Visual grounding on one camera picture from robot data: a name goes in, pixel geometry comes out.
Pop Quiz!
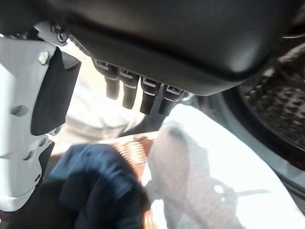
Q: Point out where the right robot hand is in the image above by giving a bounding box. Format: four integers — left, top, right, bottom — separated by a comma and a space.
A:
0, 0, 301, 213

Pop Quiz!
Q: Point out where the grey front-load washing machine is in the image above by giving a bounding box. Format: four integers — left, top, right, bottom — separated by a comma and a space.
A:
188, 0, 305, 194

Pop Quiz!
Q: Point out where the white garment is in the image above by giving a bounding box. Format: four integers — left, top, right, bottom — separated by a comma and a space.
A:
142, 102, 305, 229

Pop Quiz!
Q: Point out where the black garment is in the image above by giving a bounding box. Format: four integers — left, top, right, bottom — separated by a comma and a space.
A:
35, 176, 152, 229

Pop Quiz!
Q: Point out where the woven wicker laundry basket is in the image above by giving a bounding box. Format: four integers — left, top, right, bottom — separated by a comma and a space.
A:
97, 132, 165, 229

